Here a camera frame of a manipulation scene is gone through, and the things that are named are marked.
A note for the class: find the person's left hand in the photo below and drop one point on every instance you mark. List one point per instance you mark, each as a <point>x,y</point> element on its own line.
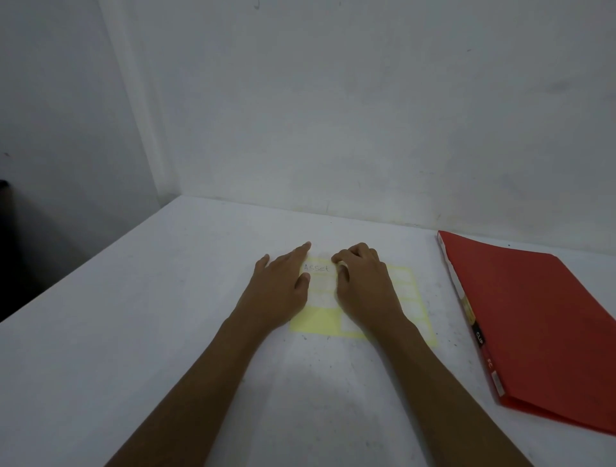
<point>274,293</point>

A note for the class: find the person's right hand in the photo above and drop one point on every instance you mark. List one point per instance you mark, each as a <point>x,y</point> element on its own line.
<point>368,293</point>

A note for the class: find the person's left thumb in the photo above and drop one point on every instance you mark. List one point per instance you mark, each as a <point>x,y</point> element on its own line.
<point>303,285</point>

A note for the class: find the person's right thumb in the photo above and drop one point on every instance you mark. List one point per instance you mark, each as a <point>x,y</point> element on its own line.
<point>342,275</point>

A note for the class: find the yellow label sticker sheet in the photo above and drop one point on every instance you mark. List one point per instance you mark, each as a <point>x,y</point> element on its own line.
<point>315,323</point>

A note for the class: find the person's left forearm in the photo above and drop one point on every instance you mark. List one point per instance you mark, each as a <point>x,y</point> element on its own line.
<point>202,389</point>

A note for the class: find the person's right forearm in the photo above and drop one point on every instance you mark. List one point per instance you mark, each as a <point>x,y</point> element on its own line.
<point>442,399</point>

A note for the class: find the white handwritten label sticker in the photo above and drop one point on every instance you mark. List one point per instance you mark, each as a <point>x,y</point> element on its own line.
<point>318,269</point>

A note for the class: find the red plastic file folder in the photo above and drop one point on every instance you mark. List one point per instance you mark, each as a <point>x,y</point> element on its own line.
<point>534,322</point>

